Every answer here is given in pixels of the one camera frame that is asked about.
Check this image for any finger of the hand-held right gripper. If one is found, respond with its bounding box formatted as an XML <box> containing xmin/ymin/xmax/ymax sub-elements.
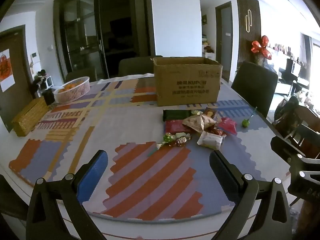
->
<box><xmin>271</xmin><ymin>136</ymin><xmax>305</xmax><ymax>159</ymax></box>

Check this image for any green lollipop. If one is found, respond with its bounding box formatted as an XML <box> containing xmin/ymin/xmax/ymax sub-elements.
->
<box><xmin>241</xmin><ymin>107</ymin><xmax>257</xmax><ymax>128</ymax></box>

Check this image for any gold loop wall ornament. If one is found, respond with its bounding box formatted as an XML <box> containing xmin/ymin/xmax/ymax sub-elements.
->
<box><xmin>244</xmin><ymin>10</ymin><xmax>252</xmax><ymax>33</ymax></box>

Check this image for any dark green snack packet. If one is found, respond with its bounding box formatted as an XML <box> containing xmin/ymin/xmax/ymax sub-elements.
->
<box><xmin>163</xmin><ymin>109</ymin><xmax>192</xmax><ymax>122</ymax></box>

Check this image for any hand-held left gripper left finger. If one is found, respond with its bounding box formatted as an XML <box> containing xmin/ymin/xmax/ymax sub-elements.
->
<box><xmin>26</xmin><ymin>149</ymin><xmax>109</xmax><ymax>240</ymax></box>

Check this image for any black and white figurine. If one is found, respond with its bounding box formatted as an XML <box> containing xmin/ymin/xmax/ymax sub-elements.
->
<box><xmin>30</xmin><ymin>69</ymin><xmax>48</xmax><ymax>98</ymax></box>

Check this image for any pile of oranges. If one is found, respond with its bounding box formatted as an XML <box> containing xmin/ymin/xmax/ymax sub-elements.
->
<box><xmin>59</xmin><ymin>83</ymin><xmax>83</xmax><ymax>92</ymax></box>

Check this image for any brown entrance door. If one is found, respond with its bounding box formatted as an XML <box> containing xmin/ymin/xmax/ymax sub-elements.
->
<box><xmin>0</xmin><ymin>25</ymin><xmax>33</xmax><ymax>133</ymax></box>

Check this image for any white basket of oranges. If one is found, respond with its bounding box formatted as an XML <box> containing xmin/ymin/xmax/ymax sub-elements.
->
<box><xmin>53</xmin><ymin>76</ymin><xmax>90</xmax><ymax>104</ymax></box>

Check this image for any beige snack bag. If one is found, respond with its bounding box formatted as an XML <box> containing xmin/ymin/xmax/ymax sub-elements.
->
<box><xmin>182</xmin><ymin>114</ymin><xmax>217</xmax><ymax>133</ymax></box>

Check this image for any white snack packet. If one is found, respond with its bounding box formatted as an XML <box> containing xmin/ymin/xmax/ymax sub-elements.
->
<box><xmin>197</xmin><ymin>131</ymin><xmax>223</xmax><ymax>150</ymax></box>

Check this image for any small red snack packet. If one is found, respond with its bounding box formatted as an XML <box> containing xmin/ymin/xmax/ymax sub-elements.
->
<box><xmin>207</xmin><ymin>127</ymin><xmax>227</xmax><ymax>137</ymax></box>

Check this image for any brown cardboard box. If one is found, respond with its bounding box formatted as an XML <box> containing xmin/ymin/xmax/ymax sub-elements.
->
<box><xmin>151</xmin><ymin>57</ymin><xmax>223</xmax><ymax>107</ymax></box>

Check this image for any black monitor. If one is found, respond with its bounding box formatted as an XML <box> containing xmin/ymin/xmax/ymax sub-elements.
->
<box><xmin>285</xmin><ymin>59</ymin><xmax>300</xmax><ymax>76</ymax></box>

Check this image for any orange printed snack packet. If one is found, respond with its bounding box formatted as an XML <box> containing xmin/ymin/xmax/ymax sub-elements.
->
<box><xmin>205</xmin><ymin>107</ymin><xmax>219</xmax><ymax>119</ymax></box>

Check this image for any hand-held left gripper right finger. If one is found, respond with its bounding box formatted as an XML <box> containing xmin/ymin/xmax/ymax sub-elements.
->
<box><xmin>209</xmin><ymin>150</ymin><xmax>293</xmax><ymax>240</ymax></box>

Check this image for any small black box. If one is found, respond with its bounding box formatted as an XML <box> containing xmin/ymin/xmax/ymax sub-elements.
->
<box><xmin>42</xmin><ymin>89</ymin><xmax>55</xmax><ymax>106</ymax></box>

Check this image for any person's right forearm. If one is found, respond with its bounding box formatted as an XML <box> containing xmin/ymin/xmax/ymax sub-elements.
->
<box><xmin>300</xmin><ymin>200</ymin><xmax>320</xmax><ymax>240</ymax></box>

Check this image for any dark framed interior door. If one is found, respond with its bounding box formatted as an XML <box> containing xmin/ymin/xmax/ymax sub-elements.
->
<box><xmin>215</xmin><ymin>1</ymin><xmax>233</xmax><ymax>82</ymax></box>

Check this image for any yellow woven tissue box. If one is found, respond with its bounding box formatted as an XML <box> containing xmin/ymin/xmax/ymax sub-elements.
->
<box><xmin>12</xmin><ymin>97</ymin><xmax>52</xmax><ymax>137</ymax></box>

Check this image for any dark glass sliding door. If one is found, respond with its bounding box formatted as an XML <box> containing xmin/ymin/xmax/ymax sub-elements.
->
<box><xmin>53</xmin><ymin>0</ymin><xmax>155</xmax><ymax>80</ymax></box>

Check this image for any red and white door poster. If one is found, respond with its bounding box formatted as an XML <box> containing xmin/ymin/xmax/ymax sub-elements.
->
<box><xmin>0</xmin><ymin>49</ymin><xmax>15</xmax><ymax>92</ymax></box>

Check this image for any wooden chair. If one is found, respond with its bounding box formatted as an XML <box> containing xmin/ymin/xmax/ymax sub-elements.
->
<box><xmin>274</xmin><ymin>96</ymin><xmax>320</xmax><ymax>159</ymax></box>

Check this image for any white table cover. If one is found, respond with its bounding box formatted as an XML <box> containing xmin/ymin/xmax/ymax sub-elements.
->
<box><xmin>97</xmin><ymin>73</ymin><xmax>155</xmax><ymax>83</ymax></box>

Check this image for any pink snack packet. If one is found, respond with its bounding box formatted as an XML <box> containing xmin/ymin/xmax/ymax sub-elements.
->
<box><xmin>217</xmin><ymin>117</ymin><xmax>238</xmax><ymax>136</ymax></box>

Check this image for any dark upholstered chair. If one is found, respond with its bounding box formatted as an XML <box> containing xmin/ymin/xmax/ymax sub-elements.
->
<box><xmin>231</xmin><ymin>61</ymin><xmax>278</xmax><ymax>118</ymax></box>
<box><xmin>118</xmin><ymin>56</ymin><xmax>163</xmax><ymax>77</ymax></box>
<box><xmin>65</xmin><ymin>67</ymin><xmax>97</xmax><ymax>82</ymax></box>

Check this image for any patterned table mat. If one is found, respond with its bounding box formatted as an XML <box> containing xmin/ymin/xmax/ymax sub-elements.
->
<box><xmin>9</xmin><ymin>76</ymin><xmax>298</xmax><ymax>222</ymax></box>

